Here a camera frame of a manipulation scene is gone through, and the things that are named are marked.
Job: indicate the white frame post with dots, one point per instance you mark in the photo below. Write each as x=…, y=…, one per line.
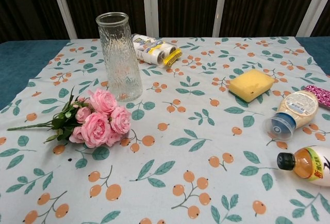
x=150, y=7
x=63, y=7
x=312, y=7
x=221, y=7

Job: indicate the pink rose bouquet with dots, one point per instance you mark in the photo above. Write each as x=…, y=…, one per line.
x=96, y=126

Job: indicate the pink patterned packet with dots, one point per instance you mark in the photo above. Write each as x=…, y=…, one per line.
x=322, y=95

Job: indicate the dark pleated curtain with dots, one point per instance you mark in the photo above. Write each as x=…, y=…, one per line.
x=185, y=2

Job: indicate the mayonnaise squeeze bottle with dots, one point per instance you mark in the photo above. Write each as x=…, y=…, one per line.
x=296, y=105

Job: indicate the orange drink bottle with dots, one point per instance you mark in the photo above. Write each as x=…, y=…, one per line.
x=304, y=166

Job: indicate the clear textured glass vase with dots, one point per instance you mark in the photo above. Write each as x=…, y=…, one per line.
x=121, y=67

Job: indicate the yellow sponge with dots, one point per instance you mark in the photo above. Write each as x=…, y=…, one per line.
x=251, y=83

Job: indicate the pack of white bag rolls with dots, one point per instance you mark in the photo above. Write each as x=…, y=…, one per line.
x=154, y=51

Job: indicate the floral print tablecloth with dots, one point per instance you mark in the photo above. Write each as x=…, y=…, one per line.
x=180, y=157

